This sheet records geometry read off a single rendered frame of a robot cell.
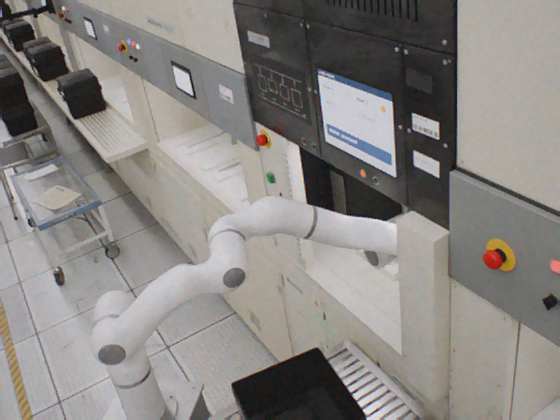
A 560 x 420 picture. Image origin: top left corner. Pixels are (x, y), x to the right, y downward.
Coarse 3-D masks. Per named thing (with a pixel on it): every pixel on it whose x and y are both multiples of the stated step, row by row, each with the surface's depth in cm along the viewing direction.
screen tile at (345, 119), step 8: (328, 88) 147; (336, 88) 143; (328, 96) 148; (336, 96) 145; (344, 104) 143; (328, 112) 151; (336, 112) 147; (344, 112) 144; (352, 112) 141; (336, 120) 149; (344, 120) 146; (352, 120) 142; (352, 128) 144
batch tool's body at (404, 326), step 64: (256, 0) 163; (320, 0) 136; (384, 0) 116; (448, 0) 101; (320, 64) 146; (384, 64) 123; (448, 64) 107; (320, 128) 158; (448, 128) 113; (320, 192) 221; (384, 192) 142; (448, 192) 121; (320, 256) 211; (448, 256) 128; (384, 320) 178; (448, 320) 137; (448, 384) 149
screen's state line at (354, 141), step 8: (328, 128) 154; (336, 128) 150; (336, 136) 152; (344, 136) 148; (352, 136) 145; (352, 144) 146; (360, 144) 143; (368, 144) 140; (368, 152) 141; (376, 152) 138; (384, 152) 136; (384, 160) 137
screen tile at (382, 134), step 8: (360, 96) 136; (360, 104) 137; (368, 104) 134; (376, 104) 131; (384, 104) 129; (368, 112) 135; (376, 112) 132; (360, 120) 139; (384, 120) 131; (360, 128) 141; (368, 128) 138; (376, 128) 135; (384, 128) 132; (368, 136) 139; (376, 136) 136; (384, 136) 133; (384, 144) 134
